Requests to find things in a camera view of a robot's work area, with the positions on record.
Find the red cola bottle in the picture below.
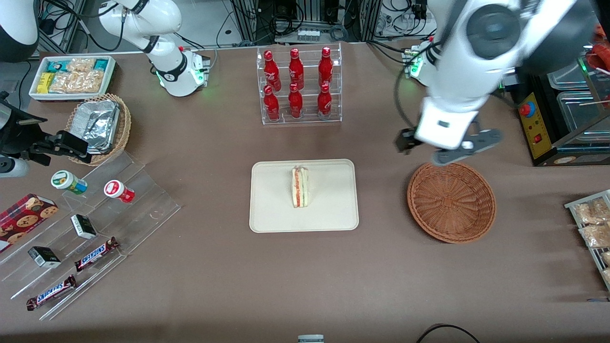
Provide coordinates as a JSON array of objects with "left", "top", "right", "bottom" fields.
[
  {"left": 289, "top": 48, "right": 305, "bottom": 90},
  {"left": 287, "top": 82, "right": 304, "bottom": 119},
  {"left": 317, "top": 82, "right": 333, "bottom": 118},
  {"left": 318, "top": 46, "right": 334, "bottom": 87},
  {"left": 263, "top": 85, "right": 281, "bottom": 121},
  {"left": 264, "top": 50, "right": 282, "bottom": 92}
]

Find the tray of packaged snacks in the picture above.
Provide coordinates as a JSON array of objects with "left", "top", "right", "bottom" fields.
[{"left": 564, "top": 189, "right": 610, "bottom": 292}]

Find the clear cracker bag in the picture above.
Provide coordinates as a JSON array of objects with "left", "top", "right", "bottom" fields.
[
  {"left": 66, "top": 58, "right": 97, "bottom": 73},
  {"left": 49, "top": 71, "right": 106, "bottom": 94}
]

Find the clear acrylic step display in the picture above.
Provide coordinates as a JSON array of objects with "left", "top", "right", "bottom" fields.
[{"left": 0, "top": 150, "right": 182, "bottom": 321}]

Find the red lid cup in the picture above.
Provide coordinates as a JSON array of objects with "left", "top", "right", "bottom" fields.
[{"left": 103, "top": 179, "right": 136, "bottom": 204}]

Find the clear acrylic bottle rack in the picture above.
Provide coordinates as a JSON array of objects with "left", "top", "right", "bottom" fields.
[{"left": 256, "top": 42, "right": 343, "bottom": 126}]

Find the red plaid cookie box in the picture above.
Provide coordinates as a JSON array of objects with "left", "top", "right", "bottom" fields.
[{"left": 0, "top": 193, "right": 59, "bottom": 253}]

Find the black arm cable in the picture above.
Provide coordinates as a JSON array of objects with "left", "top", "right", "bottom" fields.
[{"left": 394, "top": 71, "right": 430, "bottom": 130}]

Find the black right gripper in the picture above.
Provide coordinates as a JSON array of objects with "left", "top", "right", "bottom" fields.
[{"left": 0, "top": 93, "right": 92, "bottom": 167}]

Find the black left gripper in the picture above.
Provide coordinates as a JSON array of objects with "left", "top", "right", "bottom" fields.
[{"left": 394, "top": 127, "right": 421, "bottom": 154}]

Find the triangular sandwich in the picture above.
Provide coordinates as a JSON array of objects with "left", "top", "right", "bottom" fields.
[{"left": 291, "top": 165, "right": 310, "bottom": 209}]

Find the black table cable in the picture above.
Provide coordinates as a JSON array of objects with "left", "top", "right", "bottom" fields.
[{"left": 416, "top": 323, "right": 481, "bottom": 343}]

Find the brown wicker basket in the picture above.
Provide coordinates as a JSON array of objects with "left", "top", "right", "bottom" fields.
[{"left": 407, "top": 161, "right": 497, "bottom": 244}]

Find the light wicker basket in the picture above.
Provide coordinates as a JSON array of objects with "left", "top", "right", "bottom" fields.
[{"left": 65, "top": 93, "right": 132, "bottom": 167}]

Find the small black carton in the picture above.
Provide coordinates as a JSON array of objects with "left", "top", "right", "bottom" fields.
[
  {"left": 70, "top": 214, "right": 98, "bottom": 240},
  {"left": 27, "top": 245, "right": 62, "bottom": 269}
]

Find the black food warmer cabinet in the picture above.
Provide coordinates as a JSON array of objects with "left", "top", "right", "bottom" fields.
[{"left": 498, "top": 40, "right": 610, "bottom": 167}]

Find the beige plastic tray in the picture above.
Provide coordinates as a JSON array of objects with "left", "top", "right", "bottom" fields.
[{"left": 249, "top": 159, "right": 359, "bottom": 233}]

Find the snickers chocolate bar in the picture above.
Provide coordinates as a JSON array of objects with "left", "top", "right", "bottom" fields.
[
  {"left": 73, "top": 236, "right": 120, "bottom": 272},
  {"left": 26, "top": 274, "right": 77, "bottom": 312}
]

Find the white plastic bin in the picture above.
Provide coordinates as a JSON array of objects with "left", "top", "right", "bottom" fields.
[{"left": 29, "top": 55, "right": 117, "bottom": 102}]

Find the green lid cup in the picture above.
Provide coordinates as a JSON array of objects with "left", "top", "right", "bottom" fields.
[{"left": 51, "top": 170, "right": 88, "bottom": 195}]

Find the silver foil container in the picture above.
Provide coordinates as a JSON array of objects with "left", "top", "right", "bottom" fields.
[{"left": 71, "top": 100, "right": 121, "bottom": 154}]

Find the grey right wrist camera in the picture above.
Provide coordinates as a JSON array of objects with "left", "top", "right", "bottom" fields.
[{"left": 0, "top": 157, "right": 31, "bottom": 179}]

